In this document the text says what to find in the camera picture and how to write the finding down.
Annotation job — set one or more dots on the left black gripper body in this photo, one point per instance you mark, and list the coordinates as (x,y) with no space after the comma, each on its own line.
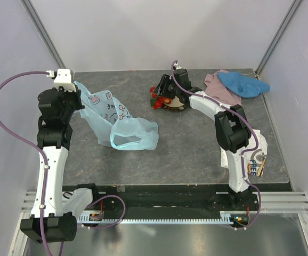
(73,100)

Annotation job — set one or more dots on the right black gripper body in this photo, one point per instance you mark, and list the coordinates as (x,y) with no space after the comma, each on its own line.
(169,89)

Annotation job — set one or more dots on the red lychee bunch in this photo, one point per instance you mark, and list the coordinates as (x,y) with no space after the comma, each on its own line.
(156,101)

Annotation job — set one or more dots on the light blue plastic bag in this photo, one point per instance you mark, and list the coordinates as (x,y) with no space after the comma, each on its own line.
(113,124)

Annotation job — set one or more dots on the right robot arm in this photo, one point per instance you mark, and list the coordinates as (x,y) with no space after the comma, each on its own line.
(231,126)

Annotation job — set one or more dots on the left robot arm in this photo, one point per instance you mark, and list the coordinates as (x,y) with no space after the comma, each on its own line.
(52,219)

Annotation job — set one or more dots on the black round plate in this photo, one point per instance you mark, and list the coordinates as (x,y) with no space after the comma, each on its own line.
(173,104)

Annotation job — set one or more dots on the mauve pink cloth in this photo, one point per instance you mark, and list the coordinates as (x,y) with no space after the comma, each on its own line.
(217,90)

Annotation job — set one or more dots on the blue cloth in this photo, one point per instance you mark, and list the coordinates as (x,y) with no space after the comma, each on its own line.
(242,85)

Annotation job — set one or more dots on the white printed t-shirt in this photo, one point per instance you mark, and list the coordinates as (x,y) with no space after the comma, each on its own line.
(255,160)

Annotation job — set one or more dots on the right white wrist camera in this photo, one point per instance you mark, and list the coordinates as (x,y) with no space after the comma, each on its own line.
(176,66)

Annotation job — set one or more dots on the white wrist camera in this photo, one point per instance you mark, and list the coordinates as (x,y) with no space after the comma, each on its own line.
(176,66)
(63,79)

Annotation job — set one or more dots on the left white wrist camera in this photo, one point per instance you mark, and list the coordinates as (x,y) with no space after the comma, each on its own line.
(63,79)

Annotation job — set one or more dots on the left aluminium frame post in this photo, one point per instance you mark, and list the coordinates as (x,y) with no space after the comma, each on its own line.
(36,20)

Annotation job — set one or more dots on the aluminium frame post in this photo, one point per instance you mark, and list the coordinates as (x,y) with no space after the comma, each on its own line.
(36,20)
(286,21)

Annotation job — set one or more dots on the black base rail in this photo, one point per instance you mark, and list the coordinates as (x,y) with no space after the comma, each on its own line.
(215,198)

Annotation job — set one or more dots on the right aluminium frame post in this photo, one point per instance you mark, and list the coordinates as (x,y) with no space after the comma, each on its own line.
(286,21)

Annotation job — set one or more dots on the white slotted cable duct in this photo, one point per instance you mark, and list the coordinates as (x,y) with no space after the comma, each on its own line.
(224,219)

